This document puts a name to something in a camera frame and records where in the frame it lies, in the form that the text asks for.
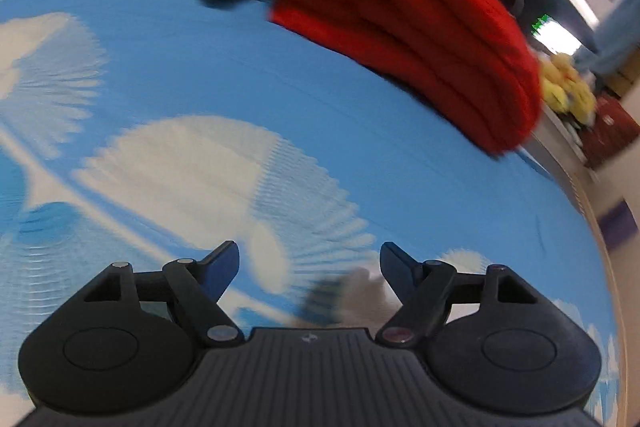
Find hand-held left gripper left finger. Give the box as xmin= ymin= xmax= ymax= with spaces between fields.
xmin=84 ymin=240 xmax=246 ymax=350

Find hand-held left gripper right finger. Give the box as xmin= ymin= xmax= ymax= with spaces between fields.
xmin=374 ymin=242 xmax=540 ymax=350

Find blue mat with white clouds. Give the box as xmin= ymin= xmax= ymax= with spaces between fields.
xmin=0 ymin=0 xmax=623 ymax=423

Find folded red garment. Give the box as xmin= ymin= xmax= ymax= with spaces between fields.
xmin=269 ymin=0 xmax=544 ymax=158

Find yellow plush toys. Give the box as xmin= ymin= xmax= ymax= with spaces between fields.
xmin=539 ymin=52 xmax=598 ymax=126

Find dark red box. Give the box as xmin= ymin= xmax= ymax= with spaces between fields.
xmin=582 ymin=93 xmax=640 ymax=170

